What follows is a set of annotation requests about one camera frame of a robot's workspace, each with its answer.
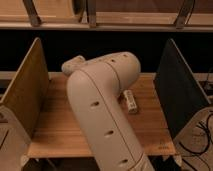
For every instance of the pale pepper shaker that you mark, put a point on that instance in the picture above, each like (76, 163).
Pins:
(130, 102)

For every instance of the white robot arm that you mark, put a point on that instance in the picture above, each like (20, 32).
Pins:
(93, 88)

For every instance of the right dark side panel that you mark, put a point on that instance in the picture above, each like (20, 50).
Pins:
(182, 98)

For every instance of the left wooden side panel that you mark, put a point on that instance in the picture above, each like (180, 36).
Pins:
(23, 99)

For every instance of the wooden shelf with brackets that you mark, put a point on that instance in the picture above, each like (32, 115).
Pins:
(110, 15)

